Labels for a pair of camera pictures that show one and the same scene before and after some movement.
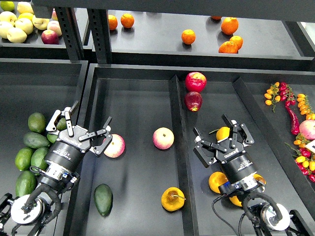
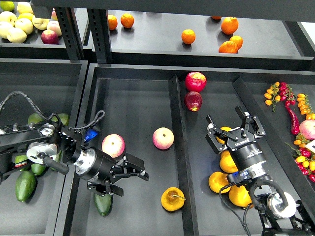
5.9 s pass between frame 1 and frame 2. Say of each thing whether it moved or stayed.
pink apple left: stayed
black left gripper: moved
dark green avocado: stayed
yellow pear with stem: stayed
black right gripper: moved
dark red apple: stayed
